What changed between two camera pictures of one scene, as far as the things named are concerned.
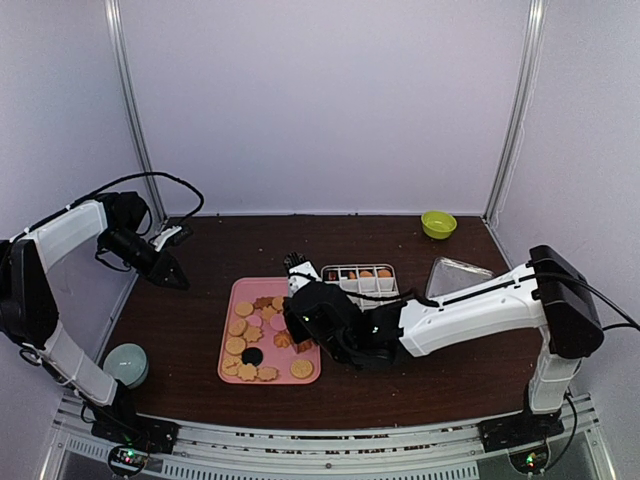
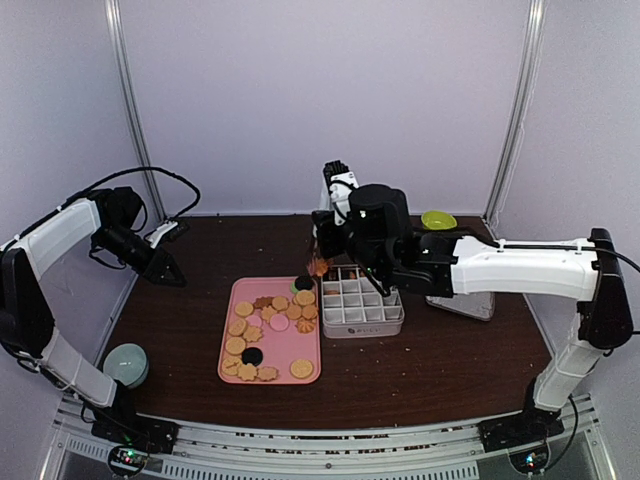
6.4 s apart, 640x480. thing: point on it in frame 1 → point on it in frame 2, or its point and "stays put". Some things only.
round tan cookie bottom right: [301, 368] stays put
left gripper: [160, 267] stays put
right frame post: [522, 108] stays put
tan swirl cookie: [304, 346] → [320, 266]
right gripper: [293, 329] → [327, 248]
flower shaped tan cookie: [267, 373] stays put
